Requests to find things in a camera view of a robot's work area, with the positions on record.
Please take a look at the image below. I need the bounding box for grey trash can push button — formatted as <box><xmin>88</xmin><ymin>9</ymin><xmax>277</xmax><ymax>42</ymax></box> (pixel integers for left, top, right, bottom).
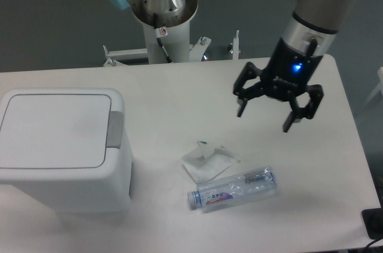
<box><xmin>106</xmin><ymin>111</ymin><xmax>124</xmax><ymax>148</ymax></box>

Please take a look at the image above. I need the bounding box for black device at table edge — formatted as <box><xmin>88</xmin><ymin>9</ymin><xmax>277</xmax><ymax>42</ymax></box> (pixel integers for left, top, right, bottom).
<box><xmin>361</xmin><ymin>208</ymin><xmax>382</xmax><ymax>239</ymax></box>

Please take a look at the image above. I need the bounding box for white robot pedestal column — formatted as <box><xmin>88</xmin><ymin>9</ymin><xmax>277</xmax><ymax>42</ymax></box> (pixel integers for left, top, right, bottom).
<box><xmin>132</xmin><ymin>0</ymin><xmax>198</xmax><ymax>47</ymax></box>

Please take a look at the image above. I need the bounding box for clear plastic water bottle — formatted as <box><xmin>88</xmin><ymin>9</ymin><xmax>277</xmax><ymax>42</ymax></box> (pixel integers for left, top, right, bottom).
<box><xmin>187</xmin><ymin>167</ymin><xmax>277</xmax><ymax>212</ymax></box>

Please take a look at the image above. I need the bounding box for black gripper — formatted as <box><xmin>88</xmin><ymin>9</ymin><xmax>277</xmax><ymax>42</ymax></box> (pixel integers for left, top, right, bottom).
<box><xmin>233</xmin><ymin>37</ymin><xmax>326</xmax><ymax>133</ymax></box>

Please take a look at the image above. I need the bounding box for white metal base frame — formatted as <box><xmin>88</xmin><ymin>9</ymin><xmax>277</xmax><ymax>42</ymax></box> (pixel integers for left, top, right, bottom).
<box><xmin>103</xmin><ymin>36</ymin><xmax>211</xmax><ymax>67</ymax></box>

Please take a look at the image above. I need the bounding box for white crumpled tissue packet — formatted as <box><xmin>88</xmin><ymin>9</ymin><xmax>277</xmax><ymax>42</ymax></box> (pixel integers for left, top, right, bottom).
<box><xmin>181</xmin><ymin>141</ymin><xmax>240</xmax><ymax>184</ymax></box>

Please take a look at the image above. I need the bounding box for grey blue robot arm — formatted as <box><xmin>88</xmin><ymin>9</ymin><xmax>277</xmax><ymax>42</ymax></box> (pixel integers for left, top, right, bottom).
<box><xmin>110</xmin><ymin>0</ymin><xmax>355</xmax><ymax>132</ymax></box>

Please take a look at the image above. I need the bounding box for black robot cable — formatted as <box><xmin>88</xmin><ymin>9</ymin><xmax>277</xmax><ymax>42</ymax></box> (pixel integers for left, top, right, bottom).
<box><xmin>152</xmin><ymin>13</ymin><xmax>174</xmax><ymax>64</ymax></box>

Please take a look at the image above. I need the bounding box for white plastic trash can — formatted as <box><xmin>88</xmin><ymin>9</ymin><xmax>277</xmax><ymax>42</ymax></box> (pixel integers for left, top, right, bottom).
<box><xmin>1</xmin><ymin>88</ymin><xmax>133</xmax><ymax>213</ymax></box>

